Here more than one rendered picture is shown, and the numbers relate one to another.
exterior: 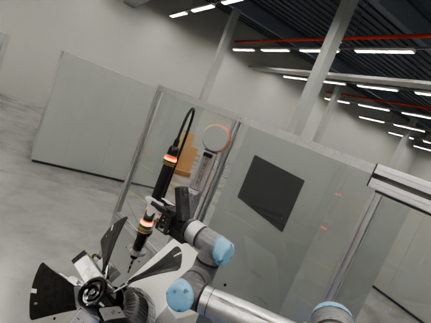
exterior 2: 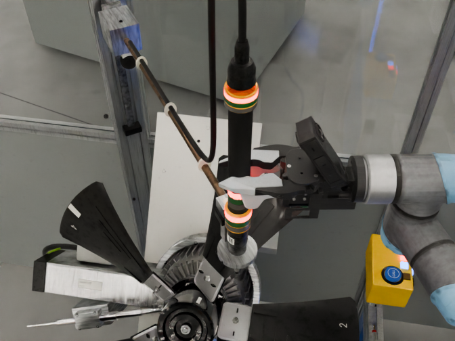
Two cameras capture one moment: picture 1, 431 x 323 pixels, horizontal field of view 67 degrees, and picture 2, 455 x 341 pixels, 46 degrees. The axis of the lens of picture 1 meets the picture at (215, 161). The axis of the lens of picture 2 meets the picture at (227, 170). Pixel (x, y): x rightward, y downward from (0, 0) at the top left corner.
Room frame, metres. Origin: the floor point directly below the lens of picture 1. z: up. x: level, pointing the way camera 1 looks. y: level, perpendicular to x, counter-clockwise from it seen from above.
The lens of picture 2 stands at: (0.65, 0.46, 2.24)
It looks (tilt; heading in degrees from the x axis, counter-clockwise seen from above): 47 degrees down; 326
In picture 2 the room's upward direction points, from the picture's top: straight up
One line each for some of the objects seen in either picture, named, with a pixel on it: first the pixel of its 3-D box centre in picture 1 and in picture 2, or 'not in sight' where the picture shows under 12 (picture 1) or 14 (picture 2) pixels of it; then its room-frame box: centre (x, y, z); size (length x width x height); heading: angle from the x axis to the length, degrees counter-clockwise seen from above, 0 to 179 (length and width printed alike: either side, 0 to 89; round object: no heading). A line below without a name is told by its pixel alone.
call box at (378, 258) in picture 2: not in sight; (387, 270); (1.06, -0.32, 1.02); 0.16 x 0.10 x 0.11; 137
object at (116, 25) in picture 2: (190, 197); (119, 29); (1.72, 0.06, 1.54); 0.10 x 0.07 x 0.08; 172
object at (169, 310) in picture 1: (176, 314); not in sight; (1.65, -0.11, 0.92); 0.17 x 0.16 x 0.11; 137
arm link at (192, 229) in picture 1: (196, 232); (373, 177); (0.99, -0.03, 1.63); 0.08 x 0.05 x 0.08; 147
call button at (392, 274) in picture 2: not in sight; (393, 274); (1.03, -0.29, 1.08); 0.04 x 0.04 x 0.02
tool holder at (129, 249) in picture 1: (141, 238); (234, 231); (1.10, 0.14, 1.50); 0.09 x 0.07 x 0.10; 172
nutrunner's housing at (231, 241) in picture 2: (154, 199); (239, 173); (1.09, 0.15, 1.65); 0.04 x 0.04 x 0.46
